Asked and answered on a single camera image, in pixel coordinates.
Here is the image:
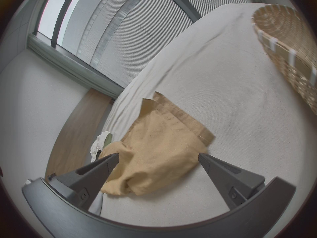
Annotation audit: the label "tan shorts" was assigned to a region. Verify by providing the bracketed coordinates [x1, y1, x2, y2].
[100, 91, 215, 196]

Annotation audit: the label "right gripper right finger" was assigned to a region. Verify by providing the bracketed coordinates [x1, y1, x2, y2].
[198, 153, 266, 211]

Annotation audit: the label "round woven basket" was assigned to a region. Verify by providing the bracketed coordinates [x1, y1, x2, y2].
[252, 4, 317, 117]

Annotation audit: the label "green garment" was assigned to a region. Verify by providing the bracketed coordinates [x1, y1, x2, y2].
[97, 133, 113, 158]

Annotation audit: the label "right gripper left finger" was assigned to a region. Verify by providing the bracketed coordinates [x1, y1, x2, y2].
[48, 153, 120, 211]

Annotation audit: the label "window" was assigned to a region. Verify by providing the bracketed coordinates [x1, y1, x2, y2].
[37, 0, 248, 89]

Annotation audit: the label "white garment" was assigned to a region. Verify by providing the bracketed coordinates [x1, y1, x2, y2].
[90, 131, 112, 162]

